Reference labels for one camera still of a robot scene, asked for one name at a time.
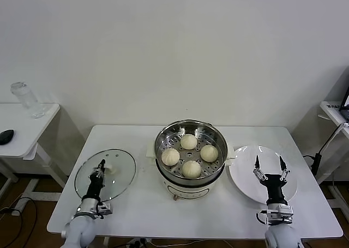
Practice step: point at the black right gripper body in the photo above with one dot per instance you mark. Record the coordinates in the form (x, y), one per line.
(275, 188)

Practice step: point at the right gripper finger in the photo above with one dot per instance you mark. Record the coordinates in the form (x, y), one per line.
(283, 164)
(257, 163)

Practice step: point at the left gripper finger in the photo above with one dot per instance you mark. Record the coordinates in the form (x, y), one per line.
(101, 166)

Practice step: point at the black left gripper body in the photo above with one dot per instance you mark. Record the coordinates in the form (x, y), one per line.
(94, 188)

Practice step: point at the round glass pot lid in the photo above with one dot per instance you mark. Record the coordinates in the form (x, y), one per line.
(122, 166)

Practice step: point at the white steamed baozi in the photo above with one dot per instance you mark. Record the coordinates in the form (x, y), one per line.
(191, 169)
(170, 157)
(188, 141)
(209, 153)

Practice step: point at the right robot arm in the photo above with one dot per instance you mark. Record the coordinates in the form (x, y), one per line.
(280, 235)

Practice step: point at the stainless steel steamer basket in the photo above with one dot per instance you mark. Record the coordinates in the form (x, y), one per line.
(215, 171)

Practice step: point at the white round plate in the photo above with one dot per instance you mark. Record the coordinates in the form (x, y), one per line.
(245, 163)

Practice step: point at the power strip with plugs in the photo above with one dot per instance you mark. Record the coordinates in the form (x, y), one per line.
(141, 242)

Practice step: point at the white side table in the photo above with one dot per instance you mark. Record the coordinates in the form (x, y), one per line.
(27, 139)
(327, 107)

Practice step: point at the white electric cooker base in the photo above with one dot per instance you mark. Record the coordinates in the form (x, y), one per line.
(188, 190)

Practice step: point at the dark laptop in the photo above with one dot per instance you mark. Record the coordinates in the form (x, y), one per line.
(346, 113)

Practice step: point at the clear plastic water bottle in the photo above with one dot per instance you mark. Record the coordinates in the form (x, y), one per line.
(27, 100)

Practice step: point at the black computer mouse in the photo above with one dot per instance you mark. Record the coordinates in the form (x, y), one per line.
(6, 137)

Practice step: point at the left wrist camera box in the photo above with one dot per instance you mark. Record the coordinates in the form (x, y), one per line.
(106, 209)

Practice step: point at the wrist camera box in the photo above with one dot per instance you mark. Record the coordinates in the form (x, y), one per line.
(283, 212)
(106, 209)

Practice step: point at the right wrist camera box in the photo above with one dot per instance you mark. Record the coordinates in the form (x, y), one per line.
(283, 212)

